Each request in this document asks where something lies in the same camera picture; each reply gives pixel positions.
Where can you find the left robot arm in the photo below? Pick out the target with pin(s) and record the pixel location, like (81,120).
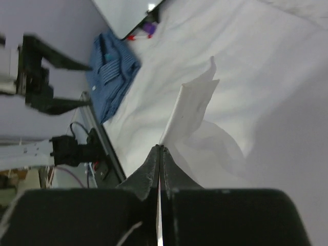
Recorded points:
(59,150)

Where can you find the white long sleeve shirt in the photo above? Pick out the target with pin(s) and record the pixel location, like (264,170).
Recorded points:
(267,119)

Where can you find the white dry-erase board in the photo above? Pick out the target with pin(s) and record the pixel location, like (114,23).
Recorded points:
(124,16)

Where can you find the blue checkered folded shirt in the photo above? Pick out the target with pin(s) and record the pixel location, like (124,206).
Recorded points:
(114,68)

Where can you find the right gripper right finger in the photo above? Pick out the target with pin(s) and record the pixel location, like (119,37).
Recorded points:
(172,176)

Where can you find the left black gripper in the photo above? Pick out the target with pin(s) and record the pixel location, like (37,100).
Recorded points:
(33,79)

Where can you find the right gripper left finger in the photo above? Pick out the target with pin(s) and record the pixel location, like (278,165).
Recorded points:
(144,181)

